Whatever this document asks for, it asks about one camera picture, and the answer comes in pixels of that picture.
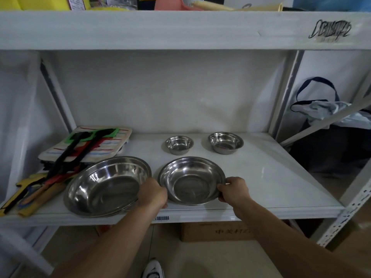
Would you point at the light grey crumpled cloth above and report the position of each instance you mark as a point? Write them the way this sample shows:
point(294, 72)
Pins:
point(324, 109)

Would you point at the person's right hand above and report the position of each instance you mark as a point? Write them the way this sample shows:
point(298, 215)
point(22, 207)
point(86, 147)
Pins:
point(236, 195)

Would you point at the barcode label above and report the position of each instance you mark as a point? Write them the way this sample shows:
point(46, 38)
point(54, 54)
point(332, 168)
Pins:
point(162, 218)

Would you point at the person's right forearm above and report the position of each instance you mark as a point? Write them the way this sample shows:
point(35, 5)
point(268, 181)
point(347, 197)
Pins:
point(289, 243)

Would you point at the medium steel bowl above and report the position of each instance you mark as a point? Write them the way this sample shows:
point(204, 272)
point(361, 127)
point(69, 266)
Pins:
point(190, 180)

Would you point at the blue plastic container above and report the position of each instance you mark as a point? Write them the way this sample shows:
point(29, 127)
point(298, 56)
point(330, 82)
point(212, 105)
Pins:
point(333, 3)

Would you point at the brown cardboard box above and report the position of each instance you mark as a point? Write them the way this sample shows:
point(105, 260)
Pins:
point(208, 231)

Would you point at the person's left forearm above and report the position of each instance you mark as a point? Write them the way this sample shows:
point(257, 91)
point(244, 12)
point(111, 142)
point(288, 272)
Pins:
point(107, 246)

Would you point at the black tongs with green tips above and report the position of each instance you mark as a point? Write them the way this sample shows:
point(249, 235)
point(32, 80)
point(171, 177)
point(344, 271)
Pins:
point(72, 153)

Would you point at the person's left fingers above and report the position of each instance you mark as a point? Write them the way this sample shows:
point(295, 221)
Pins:
point(165, 206)

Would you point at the dark blue tote bag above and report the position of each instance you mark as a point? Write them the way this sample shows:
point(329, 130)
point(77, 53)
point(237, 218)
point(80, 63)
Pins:
point(327, 147)

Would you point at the white shoe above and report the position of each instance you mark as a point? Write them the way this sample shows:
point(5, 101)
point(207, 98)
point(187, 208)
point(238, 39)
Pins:
point(153, 269)

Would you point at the cream plastic utensil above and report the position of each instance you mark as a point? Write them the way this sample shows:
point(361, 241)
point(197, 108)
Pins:
point(232, 7)

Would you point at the red silicone spatula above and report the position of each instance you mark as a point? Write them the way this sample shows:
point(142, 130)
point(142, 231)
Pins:
point(43, 189)

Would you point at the yellow patterned oven mitt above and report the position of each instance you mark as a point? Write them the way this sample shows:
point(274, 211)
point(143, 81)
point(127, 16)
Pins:
point(26, 196)

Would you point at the small steel bowl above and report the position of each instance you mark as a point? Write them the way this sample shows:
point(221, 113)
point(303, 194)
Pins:
point(225, 142)
point(179, 144)

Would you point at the person's right thumb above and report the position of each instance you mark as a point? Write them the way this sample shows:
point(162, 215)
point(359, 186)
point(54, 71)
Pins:
point(230, 180)

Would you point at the clear glass jar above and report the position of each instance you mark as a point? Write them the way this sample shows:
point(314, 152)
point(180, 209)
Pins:
point(123, 2)

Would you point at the yellow sponge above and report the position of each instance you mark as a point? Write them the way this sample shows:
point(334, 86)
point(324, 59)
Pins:
point(32, 2)

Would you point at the pink silicone utensil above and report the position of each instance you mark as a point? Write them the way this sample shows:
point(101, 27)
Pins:
point(171, 3)

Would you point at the white metal shelf unit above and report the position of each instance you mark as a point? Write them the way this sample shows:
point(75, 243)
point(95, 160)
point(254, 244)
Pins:
point(174, 28)

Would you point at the large steel basin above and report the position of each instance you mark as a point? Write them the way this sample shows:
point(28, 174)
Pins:
point(104, 188)

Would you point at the striped cloth pot holder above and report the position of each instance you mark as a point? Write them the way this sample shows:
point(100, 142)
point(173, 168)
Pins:
point(114, 146)

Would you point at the person's left hand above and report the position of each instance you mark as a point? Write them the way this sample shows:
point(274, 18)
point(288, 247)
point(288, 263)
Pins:
point(152, 195)

